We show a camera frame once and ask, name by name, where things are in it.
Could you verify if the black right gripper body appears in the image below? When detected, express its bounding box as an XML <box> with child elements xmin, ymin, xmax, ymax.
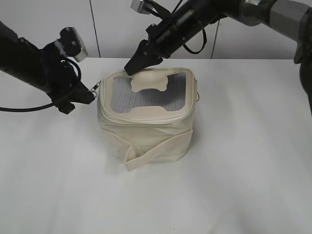
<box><xmin>146</xmin><ymin>0</ymin><xmax>207</xmax><ymax>57</ymax></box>

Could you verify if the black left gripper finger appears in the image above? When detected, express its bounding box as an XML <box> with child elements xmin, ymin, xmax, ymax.
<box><xmin>56</xmin><ymin>100</ymin><xmax>75</xmax><ymax>114</ymax></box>
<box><xmin>70</xmin><ymin>81</ymin><xmax>95</xmax><ymax>104</ymax></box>

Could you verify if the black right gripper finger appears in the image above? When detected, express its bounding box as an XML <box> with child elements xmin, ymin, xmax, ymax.
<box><xmin>142</xmin><ymin>55</ymin><xmax>163</xmax><ymax>69</ymax></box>
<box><xmin>124</xmin><ymin>40</ymin><xmax>155</xmax><ymax>75</ymax></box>

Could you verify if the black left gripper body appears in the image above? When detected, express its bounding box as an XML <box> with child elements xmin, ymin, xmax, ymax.
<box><xmin>36</xmin><ymin>40</ymin><xmax>82</xmax><ymax>102</ymax></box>

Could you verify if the metal zipper pull ring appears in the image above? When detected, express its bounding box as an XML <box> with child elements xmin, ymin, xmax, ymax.
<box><xmin>89</xmin><ymin>79</ymin><xmax>103</xmax><ymax>97</ymax></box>

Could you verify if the cream fabric zipper bag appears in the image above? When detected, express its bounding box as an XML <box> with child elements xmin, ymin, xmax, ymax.
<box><xmin>97</xmin><ymin>68</ymin><xmax>199</xmax><ymax>172</ymax></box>

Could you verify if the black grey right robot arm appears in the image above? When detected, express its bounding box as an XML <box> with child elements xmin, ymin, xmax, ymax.
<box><xmin>124</xmin><ymin>0</ymin><xmax>312</xmax><ymax>100</ymax></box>

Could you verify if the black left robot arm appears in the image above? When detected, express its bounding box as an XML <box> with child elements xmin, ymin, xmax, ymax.
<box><xmin>0</xmin><ymin>23</ymin><xmax>95</xmax><ymax>114</ymax></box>

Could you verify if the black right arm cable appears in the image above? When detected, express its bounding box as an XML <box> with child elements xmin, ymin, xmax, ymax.
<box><xmin>181</xmin><ymin>23</ymin><xmax>208</xmax><ymax>55</ymax></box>

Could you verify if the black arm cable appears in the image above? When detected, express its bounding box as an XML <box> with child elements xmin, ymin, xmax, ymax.
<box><xmin>181</xmin><ymin>23</ymin><xmax>208</xmax><ymax>55</ymax></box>
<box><xmin>0</xmin><ymin>59</ymin><xmax>82</xmax><ymax>113</ymax></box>

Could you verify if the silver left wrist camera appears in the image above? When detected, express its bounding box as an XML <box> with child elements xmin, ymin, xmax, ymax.
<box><xmin>58</xmin><ymin>27</ymin><xmax>88</xmax><ymax>62</ymax></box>

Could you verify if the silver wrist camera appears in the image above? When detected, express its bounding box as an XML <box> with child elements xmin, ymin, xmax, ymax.
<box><xmin>130</xmin><ymin>0</ymin><xmax>155</xmax><ymax>15</ymax></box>
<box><xmin>58</xmin><ymin>27</ymin><xmax>88</xmax><ymax>62</ymax></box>

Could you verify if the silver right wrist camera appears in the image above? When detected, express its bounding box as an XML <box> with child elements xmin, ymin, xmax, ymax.
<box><xmin>130</xmin><ymin>0</ymin><xmax>155</xmax><ymax>15</ymax></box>

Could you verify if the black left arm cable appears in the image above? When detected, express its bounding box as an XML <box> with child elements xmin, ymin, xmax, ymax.
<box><xmin>0</xmin><ymin>59</ymin><xmax>82</xmax><ymax>113</ymax></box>

